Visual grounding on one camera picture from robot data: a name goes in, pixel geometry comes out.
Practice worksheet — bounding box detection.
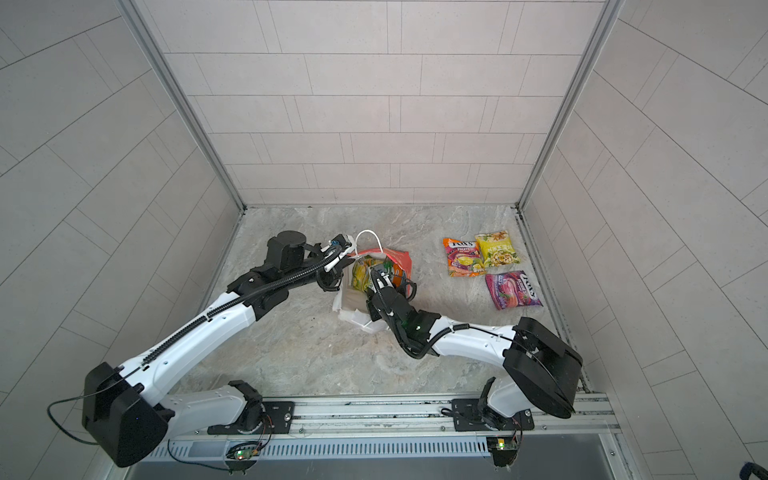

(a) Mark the red paper gift bag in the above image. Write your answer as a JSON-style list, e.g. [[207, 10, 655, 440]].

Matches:
[[332, 230, 415, 334]]

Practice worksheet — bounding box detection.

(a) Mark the orange Fox's candy packet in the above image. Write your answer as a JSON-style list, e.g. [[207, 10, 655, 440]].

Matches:
[[443, 238, 486, 277]]

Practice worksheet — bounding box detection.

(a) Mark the yellow snack packet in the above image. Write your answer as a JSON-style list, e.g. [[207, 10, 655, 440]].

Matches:
[[475, 230, 520, 267]]

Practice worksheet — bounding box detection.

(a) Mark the purple pink candy packet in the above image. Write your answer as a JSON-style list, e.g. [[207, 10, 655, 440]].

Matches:
[[485, 270, 542, 310]]

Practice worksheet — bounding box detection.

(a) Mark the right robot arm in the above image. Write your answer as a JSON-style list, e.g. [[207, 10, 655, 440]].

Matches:
[[366, 267, 583, 430]]

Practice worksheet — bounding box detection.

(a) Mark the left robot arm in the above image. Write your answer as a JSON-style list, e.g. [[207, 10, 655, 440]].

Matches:
[[82, 231, 356, 468]]

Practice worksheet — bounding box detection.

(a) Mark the right circuit board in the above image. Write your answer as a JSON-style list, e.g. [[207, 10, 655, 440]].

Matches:
[[486, 436, 520, 468]]

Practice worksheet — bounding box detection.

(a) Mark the left green circuit board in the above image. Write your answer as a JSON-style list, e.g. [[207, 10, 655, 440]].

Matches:
[[225, 441, 263, 462]]

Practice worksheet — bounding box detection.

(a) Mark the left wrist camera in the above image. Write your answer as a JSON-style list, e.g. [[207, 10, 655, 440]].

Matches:
[[329, 234, 356, 256]]

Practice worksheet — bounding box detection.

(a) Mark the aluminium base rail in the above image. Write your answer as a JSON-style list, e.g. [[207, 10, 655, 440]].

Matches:
[[150, 392, 620, 447]]

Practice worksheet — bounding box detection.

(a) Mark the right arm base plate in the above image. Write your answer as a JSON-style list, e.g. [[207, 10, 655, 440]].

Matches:
[[444, 398, 535, 432]]

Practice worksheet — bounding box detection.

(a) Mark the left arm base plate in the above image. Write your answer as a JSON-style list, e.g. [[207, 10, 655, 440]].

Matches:
[[207, 401, 295, 435]]

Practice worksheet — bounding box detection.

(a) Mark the left aluminium corner post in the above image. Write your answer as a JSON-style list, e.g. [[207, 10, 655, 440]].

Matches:
[[116, 0, 247, 214]]

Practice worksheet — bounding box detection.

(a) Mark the aluminium corner post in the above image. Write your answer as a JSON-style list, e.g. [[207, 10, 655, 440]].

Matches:
[[116, 0, 247, 214], [516, 0, 623, 213]]

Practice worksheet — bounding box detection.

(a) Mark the right aluminium corner post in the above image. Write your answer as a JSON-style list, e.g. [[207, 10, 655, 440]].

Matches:
[[516, 0, 623, 213]]

